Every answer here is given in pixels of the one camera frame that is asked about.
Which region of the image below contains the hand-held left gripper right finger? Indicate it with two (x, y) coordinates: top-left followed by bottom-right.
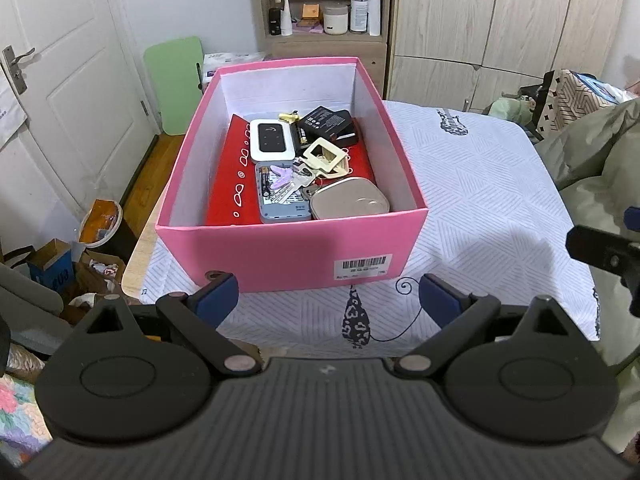
(395, 274), (577, 378)

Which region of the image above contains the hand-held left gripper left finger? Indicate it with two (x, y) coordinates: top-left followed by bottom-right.
(81, 272), (262, 377)

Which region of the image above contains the pink cardboard box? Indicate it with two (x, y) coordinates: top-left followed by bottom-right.
(155, 56), (429, 294)

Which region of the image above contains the pale blue rectangular device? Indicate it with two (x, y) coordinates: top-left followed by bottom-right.
(254, 159), (314, 225)

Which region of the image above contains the rose gold compact case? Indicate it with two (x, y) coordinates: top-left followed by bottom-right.
(310, 176), (391, 221)

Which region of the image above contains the key bunch with purple keychain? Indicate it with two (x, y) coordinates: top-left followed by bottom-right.
(272, 157), (321, 206)

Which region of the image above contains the cream silicone case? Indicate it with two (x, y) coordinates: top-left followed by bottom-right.
(301, 137), (354, 179)

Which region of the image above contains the white router with black screen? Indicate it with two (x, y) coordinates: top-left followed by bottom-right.
(248, 118), (295, 162)

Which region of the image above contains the black case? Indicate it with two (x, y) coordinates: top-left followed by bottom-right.
(334, 108), (362, 147)

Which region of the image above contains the black battery pack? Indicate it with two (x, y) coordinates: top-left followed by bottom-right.
(298, 105), (354, 141)

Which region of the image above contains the olive green quilt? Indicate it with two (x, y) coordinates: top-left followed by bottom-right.
(534, 97), (640, 480)

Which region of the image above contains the red patterned flat box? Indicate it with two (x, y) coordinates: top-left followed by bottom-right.
(203, 113), (376, 226)

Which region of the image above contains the white patterned tablecloth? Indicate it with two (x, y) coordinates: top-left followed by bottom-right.
(139, 99), (601, 361)

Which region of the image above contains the patterned beige bag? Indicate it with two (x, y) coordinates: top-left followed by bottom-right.
(542, 68), (627, 136)

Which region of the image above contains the trash bin with orange bag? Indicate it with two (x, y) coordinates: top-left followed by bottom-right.
(78, 198), (124, 249)

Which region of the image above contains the light green cloth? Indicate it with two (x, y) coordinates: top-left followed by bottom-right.
(487, 91), (544, 126)

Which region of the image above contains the blue cardboard box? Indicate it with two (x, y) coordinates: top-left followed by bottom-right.
(27, 238), (76, 294)

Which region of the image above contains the grey cushion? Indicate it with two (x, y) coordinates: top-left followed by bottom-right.
(0, 262), (67, 357)

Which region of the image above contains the light green board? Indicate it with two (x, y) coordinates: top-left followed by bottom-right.
(143, 35), (205, 136)

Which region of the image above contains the floral cloth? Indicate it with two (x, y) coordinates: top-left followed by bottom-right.
(0, 374), (54, 467)

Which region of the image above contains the light wooden wardrobe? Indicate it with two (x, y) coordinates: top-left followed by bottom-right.
(387, 0), (632, 114)

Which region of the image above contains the white tissue package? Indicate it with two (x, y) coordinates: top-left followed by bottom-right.
(202, 51), (269, 94)

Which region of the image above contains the white door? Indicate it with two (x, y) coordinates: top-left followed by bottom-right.
(0, 0), (162, 242)

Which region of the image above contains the wooden shelf cabinet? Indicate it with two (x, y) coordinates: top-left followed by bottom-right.
(248, 0), (396, 102)

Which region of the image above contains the white printed plastic bag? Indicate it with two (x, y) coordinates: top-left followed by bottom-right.
(0, 77), (29, 137)

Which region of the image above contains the slim white bottle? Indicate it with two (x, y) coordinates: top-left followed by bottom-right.
(274, 0), (294, 37)

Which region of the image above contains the white jar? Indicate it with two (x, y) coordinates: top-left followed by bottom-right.
(322, 3), (350, 36)

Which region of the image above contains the white spray can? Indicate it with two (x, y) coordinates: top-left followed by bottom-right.
(349, 0), (370, 35)

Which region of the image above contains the metal door handle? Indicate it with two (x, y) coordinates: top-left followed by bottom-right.
(1, 45), (37, 95)

